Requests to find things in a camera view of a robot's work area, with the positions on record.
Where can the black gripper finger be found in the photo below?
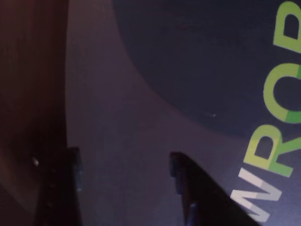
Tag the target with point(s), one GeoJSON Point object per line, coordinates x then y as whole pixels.
{"type": "Point", "coordinates": [63, 202]}
{"type": "Point", "coordinates": [207, 202]}

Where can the grey mat with WOWROBO print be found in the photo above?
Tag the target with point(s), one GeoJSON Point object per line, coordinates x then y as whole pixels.
{"type": "Point", "coordinates": [141, 106]}

